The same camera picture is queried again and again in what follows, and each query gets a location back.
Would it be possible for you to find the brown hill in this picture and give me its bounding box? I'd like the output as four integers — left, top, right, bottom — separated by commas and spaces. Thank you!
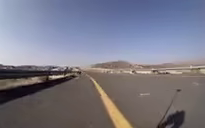
90, 60, 184, 70

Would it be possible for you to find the yellow painted line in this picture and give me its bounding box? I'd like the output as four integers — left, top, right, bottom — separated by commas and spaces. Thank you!
84, 73, 134, 128

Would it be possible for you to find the white painted road marking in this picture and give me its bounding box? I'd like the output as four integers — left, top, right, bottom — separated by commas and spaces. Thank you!
138, 92, 152, 97

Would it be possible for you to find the grey asphalt road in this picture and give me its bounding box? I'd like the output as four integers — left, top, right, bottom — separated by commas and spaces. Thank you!
0, 71, 205, 128

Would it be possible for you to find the pale concrete barrier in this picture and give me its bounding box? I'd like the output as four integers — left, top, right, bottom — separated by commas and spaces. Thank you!
84, 65, 205, 76

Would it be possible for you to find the metal guardrail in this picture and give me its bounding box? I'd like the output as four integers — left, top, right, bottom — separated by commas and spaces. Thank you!
0, 67, 82, 81

